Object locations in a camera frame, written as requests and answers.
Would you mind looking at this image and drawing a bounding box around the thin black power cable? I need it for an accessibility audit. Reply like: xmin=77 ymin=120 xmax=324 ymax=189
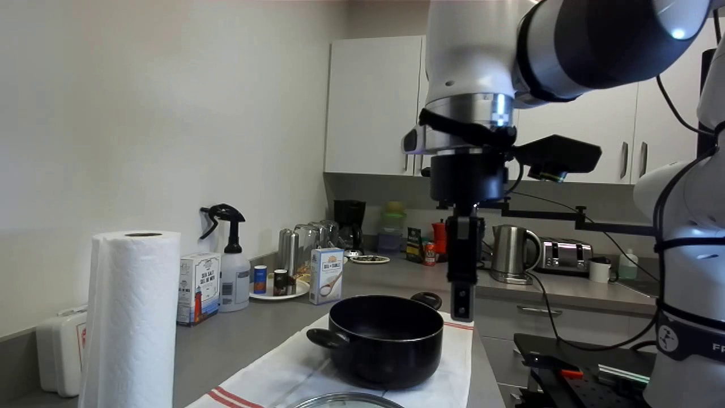
xmin=526 ymin=270 xmax=661 ymax=354

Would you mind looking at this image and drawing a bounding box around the dark spice jar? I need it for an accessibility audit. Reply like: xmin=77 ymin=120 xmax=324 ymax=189
xmin=271 ymin=268 xmax=295 ymax=297

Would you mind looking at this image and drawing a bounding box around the steel electric kettle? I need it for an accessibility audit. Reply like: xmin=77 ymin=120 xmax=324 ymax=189
xmin=489 ymin=221 xmax=544 ymax=287

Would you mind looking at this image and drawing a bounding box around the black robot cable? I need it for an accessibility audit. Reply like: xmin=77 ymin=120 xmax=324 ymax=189
xmin=652 ymin=71 xmax=710 ymax=141

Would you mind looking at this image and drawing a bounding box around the black pot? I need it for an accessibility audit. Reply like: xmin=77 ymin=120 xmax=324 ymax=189
xmin=304 ymin=290 xmax=448 ymax=391

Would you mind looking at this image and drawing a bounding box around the white wall cabinet with handles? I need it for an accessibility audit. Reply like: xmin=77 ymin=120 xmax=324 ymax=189
xmin=514 ymin=30 xmax=721 ymax=185

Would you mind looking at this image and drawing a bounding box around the white towel with red stripes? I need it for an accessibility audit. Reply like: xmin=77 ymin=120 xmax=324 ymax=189
xmin=186 ymin=311 xmax=475 ymax=408

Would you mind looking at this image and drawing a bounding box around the silver toaster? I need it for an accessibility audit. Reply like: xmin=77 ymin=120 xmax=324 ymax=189
xmin=536 ymin=236 xmax=595 ymax=277

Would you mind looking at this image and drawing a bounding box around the white plate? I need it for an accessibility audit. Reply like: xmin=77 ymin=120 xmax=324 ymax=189
xmin=246 ymin=279 xmax=312 ymax=303

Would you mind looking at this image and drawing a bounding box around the steel grinder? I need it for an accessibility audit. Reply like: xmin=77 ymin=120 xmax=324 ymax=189
xmin=297 ymin=221 xmax=324 ymax=260
xmin=279 ymin=226 xmax=304 ymax=279

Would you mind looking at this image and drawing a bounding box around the red handled clamp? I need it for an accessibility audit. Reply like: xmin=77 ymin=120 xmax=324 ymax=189
xmin=528 ymin=354 xmax=608 ymax=404

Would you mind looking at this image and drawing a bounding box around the green plastic bottle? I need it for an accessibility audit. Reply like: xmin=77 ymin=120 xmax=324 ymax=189
xmin=375 ymin=200 xmax=407 ymax=254

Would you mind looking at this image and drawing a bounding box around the black perforated work table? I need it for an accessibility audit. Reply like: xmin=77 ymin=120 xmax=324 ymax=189
xmin=511 ymin=331 xmax=659 ymax=408

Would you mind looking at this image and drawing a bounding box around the clear spray bottle black trigger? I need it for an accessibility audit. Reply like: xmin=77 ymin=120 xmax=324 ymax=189
xmin=200 ymin=202 xmax=254 ymax=313

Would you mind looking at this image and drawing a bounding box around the black coffee maker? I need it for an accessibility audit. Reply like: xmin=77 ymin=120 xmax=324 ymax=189
xmin=332 ymin=196 xmax=370 ymax=251

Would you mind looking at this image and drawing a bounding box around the clear soap bottle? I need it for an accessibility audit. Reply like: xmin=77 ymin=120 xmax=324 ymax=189
xmin=616 ymin=246 xmax=642 ymax=285

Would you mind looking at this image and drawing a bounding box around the white carton with red print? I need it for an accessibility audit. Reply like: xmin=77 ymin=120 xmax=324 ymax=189
xmin=176 ymin=251 xmax=221 ymax=326

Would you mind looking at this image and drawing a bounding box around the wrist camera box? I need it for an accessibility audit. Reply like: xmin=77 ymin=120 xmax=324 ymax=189
xmin=517 ymin=134 xmax=605 ymax=181

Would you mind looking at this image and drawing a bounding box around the small white dish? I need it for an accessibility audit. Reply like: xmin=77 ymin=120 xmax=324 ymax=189
xmin=344 ymin=251 xmax=392 ymax=268

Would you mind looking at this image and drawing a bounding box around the blue and white salt box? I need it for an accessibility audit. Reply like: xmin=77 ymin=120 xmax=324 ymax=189
xmin=309 ymin=245 xmax=346 ymax=305

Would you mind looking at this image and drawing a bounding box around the glass lid with black knob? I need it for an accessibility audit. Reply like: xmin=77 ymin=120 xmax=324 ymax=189
xmin=285 ymin=389 xmax=405 ymax=408

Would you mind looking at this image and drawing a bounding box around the red bottle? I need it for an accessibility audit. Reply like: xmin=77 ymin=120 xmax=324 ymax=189
xmin=428 ymin=218 xmax=448 ymax=263

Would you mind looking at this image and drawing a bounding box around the white mug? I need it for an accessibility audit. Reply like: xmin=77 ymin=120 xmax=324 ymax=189
xmin=587 ymin=258 xmax=613 ymax=285

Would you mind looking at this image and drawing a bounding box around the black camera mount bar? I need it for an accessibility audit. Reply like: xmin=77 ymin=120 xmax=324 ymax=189
xmin=500 ymin=194 xmax=656 ymax=238

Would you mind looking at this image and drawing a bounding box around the white paper towel roll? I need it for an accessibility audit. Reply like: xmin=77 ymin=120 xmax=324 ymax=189
xmin=80 ymin=228 xmax=183 ymax=408

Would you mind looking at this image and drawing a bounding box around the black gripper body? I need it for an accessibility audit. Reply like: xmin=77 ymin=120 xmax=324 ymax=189
xmin=428 ymin=149 xmax=511 ymax=218

